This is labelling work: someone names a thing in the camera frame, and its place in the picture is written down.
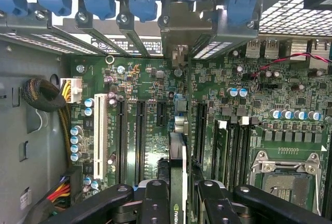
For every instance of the black short expansion slot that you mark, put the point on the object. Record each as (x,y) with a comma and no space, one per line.
(161,115)

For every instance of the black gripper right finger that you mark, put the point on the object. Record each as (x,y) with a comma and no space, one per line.
(218,206)

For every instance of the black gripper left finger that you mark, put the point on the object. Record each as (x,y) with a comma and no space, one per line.
(155,203)

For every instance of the white expansion slot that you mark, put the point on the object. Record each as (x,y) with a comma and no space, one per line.
(100,136)

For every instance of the grey open PC case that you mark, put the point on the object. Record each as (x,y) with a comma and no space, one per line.
(15,130)

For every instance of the metal CPU socket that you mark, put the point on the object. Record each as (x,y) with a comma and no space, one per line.
(285,182)

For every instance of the white power connector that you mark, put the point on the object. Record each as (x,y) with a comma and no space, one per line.
(75,89)

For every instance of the green motherboard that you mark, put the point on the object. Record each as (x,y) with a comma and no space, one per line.
(155,84)

